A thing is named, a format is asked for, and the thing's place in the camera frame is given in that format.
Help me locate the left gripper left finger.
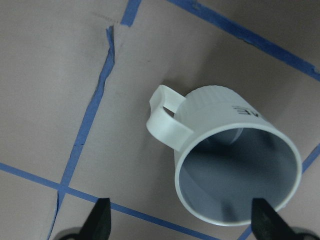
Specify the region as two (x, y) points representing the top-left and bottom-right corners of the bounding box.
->
(77, 198), (112, 240)

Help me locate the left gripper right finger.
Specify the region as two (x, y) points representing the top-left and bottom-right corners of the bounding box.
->
(251, 198), (295, 240)

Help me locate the white grey mug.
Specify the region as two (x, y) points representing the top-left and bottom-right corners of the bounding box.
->
(146, 85), (302, 227)

